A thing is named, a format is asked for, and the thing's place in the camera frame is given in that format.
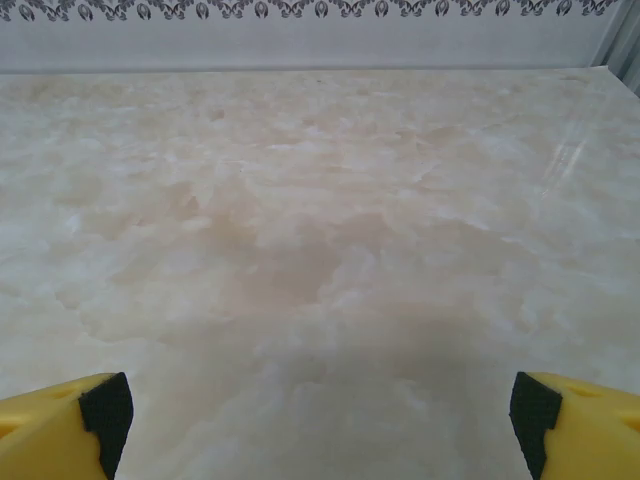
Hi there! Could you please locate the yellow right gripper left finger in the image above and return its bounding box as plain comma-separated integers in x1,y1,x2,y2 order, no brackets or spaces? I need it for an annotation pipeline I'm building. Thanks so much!
0,371,135,480

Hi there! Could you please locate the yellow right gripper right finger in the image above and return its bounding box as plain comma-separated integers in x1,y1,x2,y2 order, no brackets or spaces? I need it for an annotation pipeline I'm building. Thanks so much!
507,371,640,480

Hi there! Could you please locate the aluminium frame post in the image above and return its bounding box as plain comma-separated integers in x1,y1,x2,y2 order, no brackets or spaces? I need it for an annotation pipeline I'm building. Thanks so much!
579,0,640,99

